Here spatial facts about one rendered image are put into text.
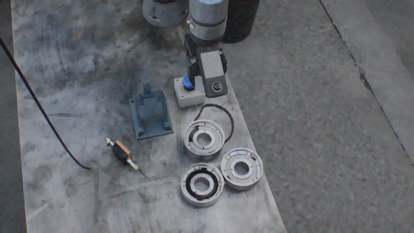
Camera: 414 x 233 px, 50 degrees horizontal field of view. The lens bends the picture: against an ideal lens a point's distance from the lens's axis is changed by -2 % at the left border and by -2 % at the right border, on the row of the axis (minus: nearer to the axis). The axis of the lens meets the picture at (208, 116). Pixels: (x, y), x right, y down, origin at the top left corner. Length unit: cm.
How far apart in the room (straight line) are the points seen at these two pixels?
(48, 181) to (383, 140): 164
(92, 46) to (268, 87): 115
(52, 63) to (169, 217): 59
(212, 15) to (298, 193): 133
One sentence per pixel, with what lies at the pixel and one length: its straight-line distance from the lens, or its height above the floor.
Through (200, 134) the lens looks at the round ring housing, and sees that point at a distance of 119.
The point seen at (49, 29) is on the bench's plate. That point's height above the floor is 80.
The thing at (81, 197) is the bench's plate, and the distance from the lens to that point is 116.
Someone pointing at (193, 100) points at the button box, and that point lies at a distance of 124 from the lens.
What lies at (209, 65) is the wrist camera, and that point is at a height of 111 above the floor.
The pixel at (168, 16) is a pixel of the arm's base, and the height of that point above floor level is 84.
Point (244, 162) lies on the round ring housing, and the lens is 116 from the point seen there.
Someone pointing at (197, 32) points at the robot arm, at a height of 118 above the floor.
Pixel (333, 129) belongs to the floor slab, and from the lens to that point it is 227.
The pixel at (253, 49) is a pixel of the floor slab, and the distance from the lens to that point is 247.
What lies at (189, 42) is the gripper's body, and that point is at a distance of 101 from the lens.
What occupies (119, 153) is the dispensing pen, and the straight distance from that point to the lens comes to 115.
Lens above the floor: 186
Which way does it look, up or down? 58 degrees down
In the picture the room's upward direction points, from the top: 5 degrees clockwise
